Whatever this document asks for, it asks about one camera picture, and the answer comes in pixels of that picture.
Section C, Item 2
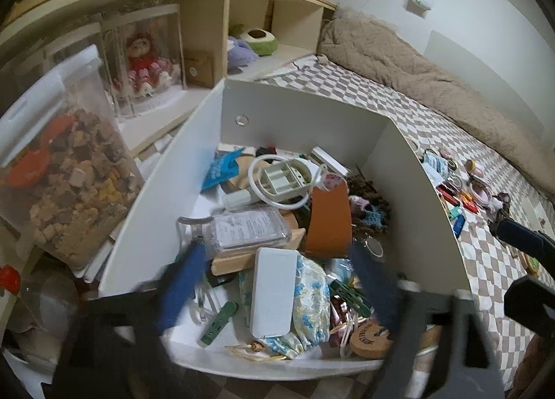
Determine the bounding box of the brown cardboard box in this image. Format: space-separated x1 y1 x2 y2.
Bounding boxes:
182 50 215 88

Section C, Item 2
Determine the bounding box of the green plastic clip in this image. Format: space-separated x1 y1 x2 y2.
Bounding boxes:
200 301 239 347

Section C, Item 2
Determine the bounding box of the orange plastic scoop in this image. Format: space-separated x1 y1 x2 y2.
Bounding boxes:
9 115 74 187

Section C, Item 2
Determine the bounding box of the wooden shelf unit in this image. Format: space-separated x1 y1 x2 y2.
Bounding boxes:
0 0 339 157

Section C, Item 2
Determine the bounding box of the clear pet food jar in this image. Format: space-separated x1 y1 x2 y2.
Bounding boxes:
0 44 146 270

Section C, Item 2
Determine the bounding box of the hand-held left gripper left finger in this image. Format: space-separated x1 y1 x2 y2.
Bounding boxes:
56 243 209 399

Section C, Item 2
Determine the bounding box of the dark yarn bundle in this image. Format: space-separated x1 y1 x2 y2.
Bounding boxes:
347 174 393 231

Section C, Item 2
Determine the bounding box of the blue packet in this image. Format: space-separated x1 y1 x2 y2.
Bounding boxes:
202 148 246 192

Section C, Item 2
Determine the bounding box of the beige fluffy blanket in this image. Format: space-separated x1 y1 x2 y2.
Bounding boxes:
318 15 545 170

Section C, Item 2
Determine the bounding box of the checkered bedsheet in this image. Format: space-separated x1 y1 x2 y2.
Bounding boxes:
134 57 555 399

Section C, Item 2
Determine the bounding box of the round wooden coaster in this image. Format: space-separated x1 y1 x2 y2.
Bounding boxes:
349 322 397 358

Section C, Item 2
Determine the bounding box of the brown leather pouch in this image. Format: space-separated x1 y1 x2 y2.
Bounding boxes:
304 186 353 259

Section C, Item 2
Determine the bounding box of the white storage box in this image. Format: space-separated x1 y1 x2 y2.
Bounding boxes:
97 77 473 382

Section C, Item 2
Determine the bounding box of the white wall panel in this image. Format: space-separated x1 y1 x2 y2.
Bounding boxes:
425 31 545 135

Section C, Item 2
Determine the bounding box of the green avocado plush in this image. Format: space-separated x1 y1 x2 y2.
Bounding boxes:
230 24 278 57

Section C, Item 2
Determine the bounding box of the clear plastic case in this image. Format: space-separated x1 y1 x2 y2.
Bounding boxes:
204 206 292 259

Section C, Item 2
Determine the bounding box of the red dress doll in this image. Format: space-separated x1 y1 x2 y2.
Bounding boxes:
115 33 180 98

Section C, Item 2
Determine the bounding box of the floral cloth pouch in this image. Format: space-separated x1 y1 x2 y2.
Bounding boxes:
238 258 332 361

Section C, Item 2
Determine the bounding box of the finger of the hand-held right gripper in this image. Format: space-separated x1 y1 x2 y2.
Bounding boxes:
504 275 555 339
496 218 555 270

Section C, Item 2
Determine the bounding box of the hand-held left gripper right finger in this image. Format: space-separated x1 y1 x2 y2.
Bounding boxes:
349 246 506 399

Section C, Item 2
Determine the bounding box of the white power bank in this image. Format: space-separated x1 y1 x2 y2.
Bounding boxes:
250 247 300 339

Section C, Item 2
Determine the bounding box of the wooden block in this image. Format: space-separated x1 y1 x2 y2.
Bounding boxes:
211 228 306 278

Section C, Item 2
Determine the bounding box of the doll in display case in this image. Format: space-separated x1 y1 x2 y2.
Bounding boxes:
102 5 189 118

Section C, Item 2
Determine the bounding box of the purple plush toy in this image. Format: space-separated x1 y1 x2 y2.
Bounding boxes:
228 35 256 68

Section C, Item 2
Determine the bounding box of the white ring-shaped device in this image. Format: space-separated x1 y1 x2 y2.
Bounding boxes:
248 154 326 211

